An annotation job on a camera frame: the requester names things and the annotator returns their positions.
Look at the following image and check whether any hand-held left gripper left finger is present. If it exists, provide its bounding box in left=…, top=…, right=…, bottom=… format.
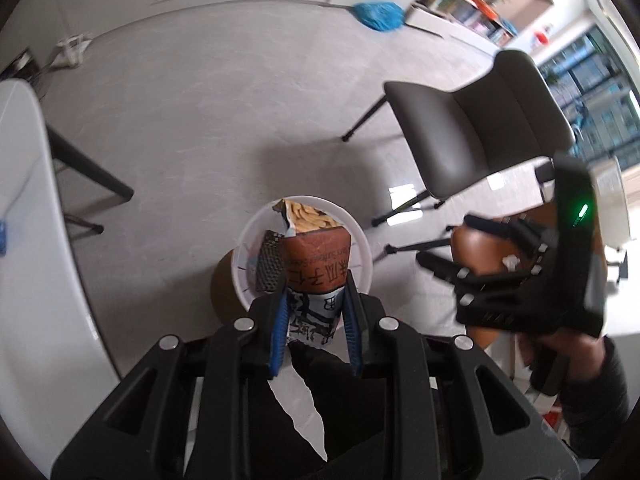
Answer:
left=50, top=285, right=290, bottom=480

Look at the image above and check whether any black foam net sleeve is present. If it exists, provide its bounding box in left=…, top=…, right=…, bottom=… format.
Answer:
left=255, top=230, right=286, bottom=293

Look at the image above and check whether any person's right forearm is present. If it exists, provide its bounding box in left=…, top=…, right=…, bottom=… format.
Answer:
left=557, top=340, right=632, bottom=461

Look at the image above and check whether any bookshelf with books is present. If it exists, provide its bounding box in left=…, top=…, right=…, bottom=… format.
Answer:
left=407, top=0, right=556, bottom=53

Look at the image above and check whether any person's right hand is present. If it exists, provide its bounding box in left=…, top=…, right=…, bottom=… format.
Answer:
left=520, top=332, right=607, bottom=397

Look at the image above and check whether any small white floor object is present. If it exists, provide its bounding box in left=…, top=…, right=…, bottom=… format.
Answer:
left=56, top=34, right=95, bottom=68

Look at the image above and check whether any blue floor mop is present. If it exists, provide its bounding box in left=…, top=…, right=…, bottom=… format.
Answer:
left=320, top=1, right=443, bottom=38

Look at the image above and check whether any brown round stool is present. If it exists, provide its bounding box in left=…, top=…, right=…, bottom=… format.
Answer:
left=211, top=250, right=251, bottom=328

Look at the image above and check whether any white trash bin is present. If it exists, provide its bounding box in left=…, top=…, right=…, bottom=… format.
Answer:
left=232, top=194, right=373, bottom=311

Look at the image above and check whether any brown snack packet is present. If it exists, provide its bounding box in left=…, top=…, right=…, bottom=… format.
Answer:
left=272, top=199, right=351, bottom=346

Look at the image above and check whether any black table leg frame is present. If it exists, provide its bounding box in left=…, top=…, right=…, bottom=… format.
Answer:
left=47, top=125, right=135, bottom=235

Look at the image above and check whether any brown chair seat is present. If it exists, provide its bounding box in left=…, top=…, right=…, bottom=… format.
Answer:
left=450, top=224, right=556, bottom=361

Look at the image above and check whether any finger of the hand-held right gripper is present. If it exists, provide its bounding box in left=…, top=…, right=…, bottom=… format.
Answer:
left=416, top=251, right=547, bottom=334
left=464, top=214, right=557, bottom=272

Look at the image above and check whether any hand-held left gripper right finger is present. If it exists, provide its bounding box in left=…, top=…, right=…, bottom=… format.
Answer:
left=342, top=270, right=582, bottom=480

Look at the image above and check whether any large window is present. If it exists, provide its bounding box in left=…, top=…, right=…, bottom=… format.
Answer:
left=537, top=25, right=640, bottom=161

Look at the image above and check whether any grey upholstered chair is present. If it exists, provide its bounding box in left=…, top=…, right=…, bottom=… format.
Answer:
left=342, top=50, right=577, bottom=226

